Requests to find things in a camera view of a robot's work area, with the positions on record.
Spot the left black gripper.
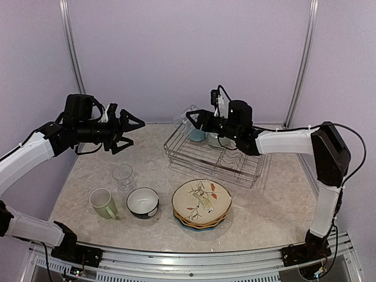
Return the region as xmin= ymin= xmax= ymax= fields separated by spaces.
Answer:
xmin=75 ymin=108 xmax=145 ymax=154

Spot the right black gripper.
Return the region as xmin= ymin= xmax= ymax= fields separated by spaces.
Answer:
xmin=187 ymin=109 xmax=240 ymax=140

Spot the clear glass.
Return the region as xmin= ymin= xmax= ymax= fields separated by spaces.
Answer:
xmin=112 ymin=164 xmax=136 ymax=192
xmin=173 ymin=105 xmax=199 ymax=130

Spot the green mug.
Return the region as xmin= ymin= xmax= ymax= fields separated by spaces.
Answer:
xmin=89 ymin=188 xmax=119 ymax=220

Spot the dark blue bowl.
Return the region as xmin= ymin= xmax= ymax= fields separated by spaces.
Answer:
xmin=126 ymin=187 xmax=159 ymax=219

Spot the beige plate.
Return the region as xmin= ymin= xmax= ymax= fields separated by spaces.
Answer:
xmin=172 ymin=179 xmax=232 ymax=217

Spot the blue dotted plate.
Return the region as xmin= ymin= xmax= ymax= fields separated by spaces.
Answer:
xmin=174 ymin=214 xmax=227 ymax=231

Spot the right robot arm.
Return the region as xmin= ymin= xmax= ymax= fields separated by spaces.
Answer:
xmin=186 ymin=100 xmax=351 ymax=261

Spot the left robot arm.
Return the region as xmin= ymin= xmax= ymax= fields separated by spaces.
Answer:
xmin=1 ymin=94 xmax=145 ymax=261

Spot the light blue faceted cup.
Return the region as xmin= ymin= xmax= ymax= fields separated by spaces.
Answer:
xmin=189 ymin=129 xmax=206 ymax=142

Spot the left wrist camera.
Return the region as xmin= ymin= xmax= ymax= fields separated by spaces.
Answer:
xmin=100 ymin=103 xmax=118 ymax=123

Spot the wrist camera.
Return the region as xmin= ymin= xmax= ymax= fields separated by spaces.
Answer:
xmin=210 ymin=89 xmax=228 ymax=118
xmin=100 ymin=103 xmax=118 ymax=123

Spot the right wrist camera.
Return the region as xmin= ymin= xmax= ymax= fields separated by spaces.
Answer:
xmin=210 ymin=89 xmax=228 ymax=118

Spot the metal wire dish rack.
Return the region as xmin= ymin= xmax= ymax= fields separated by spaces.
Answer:
xmin=163 ymin=125 xmax=271 ymax=189

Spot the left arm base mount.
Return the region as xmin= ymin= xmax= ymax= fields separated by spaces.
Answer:
xmin=51 ymin=244 xmax=103 ymax=268

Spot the left corner aluminium post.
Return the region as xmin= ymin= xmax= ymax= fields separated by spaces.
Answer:
xmin=59 ymin=0 xmax=86 ymax=94

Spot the corner aluminium post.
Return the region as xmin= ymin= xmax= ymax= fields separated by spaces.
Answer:
xmin=59 ymin=0 xmax=86 ymax=94
xmin=284 ymin=0 xmax=320 ymax=128

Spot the right corner aluminium post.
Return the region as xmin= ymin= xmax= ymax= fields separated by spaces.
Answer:
xmin=284 ymin=0 xmax=320 ymax=128

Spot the aluminium front rail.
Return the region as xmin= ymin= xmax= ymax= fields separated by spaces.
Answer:
xmin=20 ymin=231 xmax=362 ymax=282

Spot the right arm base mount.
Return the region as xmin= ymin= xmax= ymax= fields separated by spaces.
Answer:
xmin=280 ymin=244 xmax=332 ymax=267

